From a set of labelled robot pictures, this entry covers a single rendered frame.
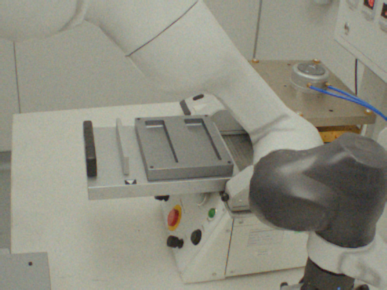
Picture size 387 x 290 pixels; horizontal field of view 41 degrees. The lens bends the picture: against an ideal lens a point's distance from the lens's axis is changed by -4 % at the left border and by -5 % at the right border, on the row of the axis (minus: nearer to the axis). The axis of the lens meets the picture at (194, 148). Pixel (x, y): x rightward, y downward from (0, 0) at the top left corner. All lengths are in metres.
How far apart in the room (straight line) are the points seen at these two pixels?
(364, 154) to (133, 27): 0.30
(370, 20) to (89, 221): 0.76
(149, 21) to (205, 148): 0.56
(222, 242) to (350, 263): 0.39
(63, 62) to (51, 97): 0.19
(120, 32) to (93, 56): 2.00
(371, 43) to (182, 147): 0.45
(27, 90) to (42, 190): 1.31
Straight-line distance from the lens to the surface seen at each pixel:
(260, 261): 1.11
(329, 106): 1.04
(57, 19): 0.54
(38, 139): 1.56
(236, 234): 1.03
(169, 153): 1.06
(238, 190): 0.98
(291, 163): 0.65
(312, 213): 0.65
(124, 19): 0.57
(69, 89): 2.63
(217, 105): 1.21
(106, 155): 1.07
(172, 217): 1.19
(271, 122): 0.73
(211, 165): 1.01
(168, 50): 0.57
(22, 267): 1.09
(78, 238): 1.20
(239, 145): 1.21
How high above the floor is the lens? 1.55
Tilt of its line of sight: 32 degrees down
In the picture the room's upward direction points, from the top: 5 degrees clockwise
